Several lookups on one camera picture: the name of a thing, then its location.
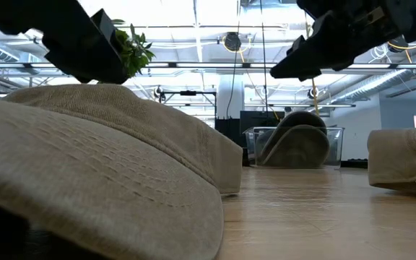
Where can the black metal stand frame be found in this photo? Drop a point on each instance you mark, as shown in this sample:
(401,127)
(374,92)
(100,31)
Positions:
(188,93)

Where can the green potted plant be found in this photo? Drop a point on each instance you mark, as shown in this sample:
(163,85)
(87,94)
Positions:
(135,57)

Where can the black computer monitor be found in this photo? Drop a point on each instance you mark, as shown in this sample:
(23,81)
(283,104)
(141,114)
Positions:
(258,119)

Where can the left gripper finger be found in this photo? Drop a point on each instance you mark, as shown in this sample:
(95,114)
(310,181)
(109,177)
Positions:
(107,25)
(85,54)

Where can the long ceiling light bar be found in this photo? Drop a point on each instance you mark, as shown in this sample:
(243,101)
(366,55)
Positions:
(211,65)

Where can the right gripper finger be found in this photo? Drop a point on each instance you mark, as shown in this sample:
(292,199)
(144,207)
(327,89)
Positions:
(298,44)
(320,50)

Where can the clear plastic container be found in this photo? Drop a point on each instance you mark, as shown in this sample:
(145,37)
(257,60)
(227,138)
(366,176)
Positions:
(253,144)

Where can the beige cotton baseball cap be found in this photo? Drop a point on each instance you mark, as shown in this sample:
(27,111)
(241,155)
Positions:
(403,159)
(103,162)

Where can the black equipment box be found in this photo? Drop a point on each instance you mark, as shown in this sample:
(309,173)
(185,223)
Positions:
(228,131)

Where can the black table edge rail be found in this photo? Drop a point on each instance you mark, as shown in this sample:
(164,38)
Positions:
(354,163)

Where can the dark grey baseball cap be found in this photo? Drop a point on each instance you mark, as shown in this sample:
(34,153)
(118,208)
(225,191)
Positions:
(298,148)
(302,118)

